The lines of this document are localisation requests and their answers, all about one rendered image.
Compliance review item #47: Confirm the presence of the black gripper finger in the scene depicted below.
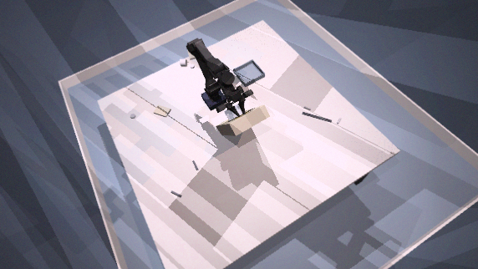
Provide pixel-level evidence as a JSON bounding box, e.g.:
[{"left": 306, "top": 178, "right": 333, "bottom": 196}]
[
  {"left": 238, "top": 100, "right": 246, "bottom": 114},
  {"left": 227, "top": 106, "right": 241, "bottom": 117}
]

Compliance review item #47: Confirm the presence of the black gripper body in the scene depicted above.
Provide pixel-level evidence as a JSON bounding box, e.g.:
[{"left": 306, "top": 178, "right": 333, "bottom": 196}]
[{"left": 216, "top": 85, "right": 253, "bottom": 113}]

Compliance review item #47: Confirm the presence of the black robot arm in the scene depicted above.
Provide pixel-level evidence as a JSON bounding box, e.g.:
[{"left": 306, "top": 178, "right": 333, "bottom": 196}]
[{"left": 186, "top": 38, "right": 244, "bottom": 103}]

